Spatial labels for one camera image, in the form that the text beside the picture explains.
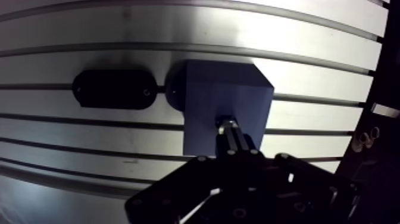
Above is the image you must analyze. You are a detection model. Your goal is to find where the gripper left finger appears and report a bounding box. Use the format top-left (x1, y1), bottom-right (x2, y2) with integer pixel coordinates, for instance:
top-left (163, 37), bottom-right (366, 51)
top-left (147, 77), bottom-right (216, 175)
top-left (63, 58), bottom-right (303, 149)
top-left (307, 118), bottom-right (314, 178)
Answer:
top-left (124, 125), bottom-right (251, 224)

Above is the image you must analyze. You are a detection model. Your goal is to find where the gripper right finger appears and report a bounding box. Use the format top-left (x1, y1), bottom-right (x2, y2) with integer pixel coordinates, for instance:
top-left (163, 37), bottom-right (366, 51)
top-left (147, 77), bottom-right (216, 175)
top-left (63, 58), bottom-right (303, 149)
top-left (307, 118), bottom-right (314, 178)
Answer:
top-left (233, 127), bottom-right (361, 224)

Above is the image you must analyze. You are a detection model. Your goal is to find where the steel bolt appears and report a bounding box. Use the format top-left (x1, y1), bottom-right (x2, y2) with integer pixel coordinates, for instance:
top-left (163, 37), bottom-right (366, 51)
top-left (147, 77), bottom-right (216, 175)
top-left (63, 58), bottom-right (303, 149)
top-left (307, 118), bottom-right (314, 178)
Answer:
top-left (215, 115), bottom-right (240, 136)

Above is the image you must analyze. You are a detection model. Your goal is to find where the dark blue-grey block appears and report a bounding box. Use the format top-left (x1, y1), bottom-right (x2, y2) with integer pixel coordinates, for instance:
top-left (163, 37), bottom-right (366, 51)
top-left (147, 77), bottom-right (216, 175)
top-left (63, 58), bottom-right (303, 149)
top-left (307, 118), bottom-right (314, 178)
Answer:
top-left (165, 59), bottom-right (275, 157)

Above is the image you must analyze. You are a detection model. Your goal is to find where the black oval holder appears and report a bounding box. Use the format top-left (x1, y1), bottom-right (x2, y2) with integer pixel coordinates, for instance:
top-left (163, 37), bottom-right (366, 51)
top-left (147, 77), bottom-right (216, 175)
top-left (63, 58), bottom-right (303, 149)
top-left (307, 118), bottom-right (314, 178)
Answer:
top-left (72, 69), bottom-right (158, 110)

